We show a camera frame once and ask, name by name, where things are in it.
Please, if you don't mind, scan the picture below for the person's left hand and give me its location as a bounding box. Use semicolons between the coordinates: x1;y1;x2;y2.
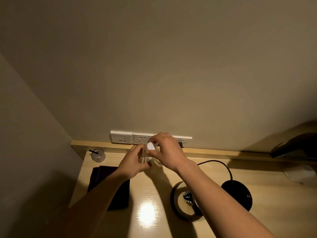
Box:
116;145;152;180

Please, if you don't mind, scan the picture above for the person's right hand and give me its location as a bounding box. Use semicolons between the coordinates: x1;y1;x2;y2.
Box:
148;132;192;173

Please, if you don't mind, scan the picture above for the clear glass bottle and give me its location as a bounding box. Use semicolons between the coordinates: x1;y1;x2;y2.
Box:
140;144;164;168

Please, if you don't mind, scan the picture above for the person's left forearm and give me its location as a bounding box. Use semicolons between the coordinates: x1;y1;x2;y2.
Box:
37;170;131;238

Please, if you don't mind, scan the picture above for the person's right forearm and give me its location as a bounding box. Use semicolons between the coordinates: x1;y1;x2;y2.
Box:
176;160;276;238

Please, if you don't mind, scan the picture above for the dark purple cloth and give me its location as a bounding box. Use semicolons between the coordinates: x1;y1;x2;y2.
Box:
87;166;131;211

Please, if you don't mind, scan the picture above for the clear plastic cup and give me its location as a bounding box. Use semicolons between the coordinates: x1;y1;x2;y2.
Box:
91;149;106;162

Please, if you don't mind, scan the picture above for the black round kettle base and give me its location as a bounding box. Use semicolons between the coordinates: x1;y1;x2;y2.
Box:
221;180;253;212

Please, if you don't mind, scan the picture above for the black flat screen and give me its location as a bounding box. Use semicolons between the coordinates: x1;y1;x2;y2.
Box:
270;132;317;159

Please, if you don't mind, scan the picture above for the white wall power socket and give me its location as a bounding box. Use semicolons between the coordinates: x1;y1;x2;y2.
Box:
171;135;193;148
132;132;157;146

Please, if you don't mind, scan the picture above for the white wall socket with ports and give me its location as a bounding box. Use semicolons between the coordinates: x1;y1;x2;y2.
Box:
110;130;133;145

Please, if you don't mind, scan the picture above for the black power cable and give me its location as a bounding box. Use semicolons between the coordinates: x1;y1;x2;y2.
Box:
197;160;234;182

